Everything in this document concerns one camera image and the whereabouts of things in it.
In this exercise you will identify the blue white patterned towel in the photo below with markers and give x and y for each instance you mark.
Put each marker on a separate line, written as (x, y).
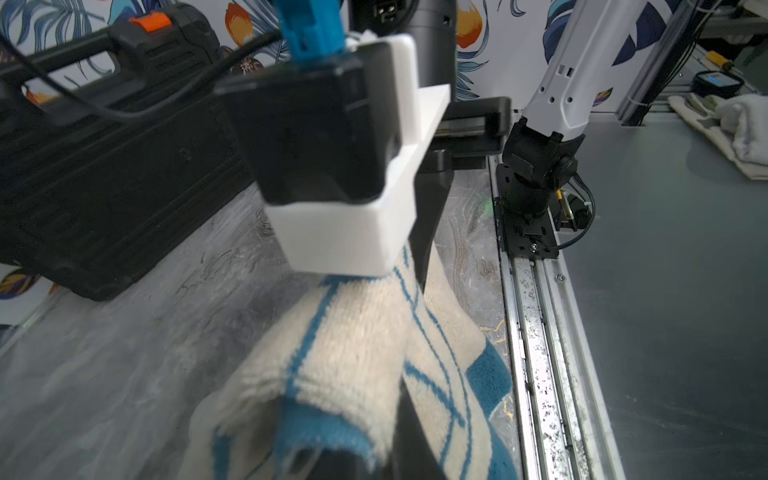
(329, 375)

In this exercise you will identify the clear plastic vacuum bag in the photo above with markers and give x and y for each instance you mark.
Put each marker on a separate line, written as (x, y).
(465, 243)

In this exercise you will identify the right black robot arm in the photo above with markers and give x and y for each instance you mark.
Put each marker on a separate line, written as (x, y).
(538, 151)

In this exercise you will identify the black plastic tool case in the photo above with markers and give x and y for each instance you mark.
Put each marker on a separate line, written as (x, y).
(92, 204)

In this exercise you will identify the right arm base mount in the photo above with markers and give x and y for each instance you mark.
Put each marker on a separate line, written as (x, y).
(524, 220)

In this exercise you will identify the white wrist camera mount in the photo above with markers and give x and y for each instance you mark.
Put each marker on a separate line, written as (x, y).
(335, 147)

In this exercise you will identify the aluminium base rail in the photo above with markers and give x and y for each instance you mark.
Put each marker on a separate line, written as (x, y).
(563, 422)

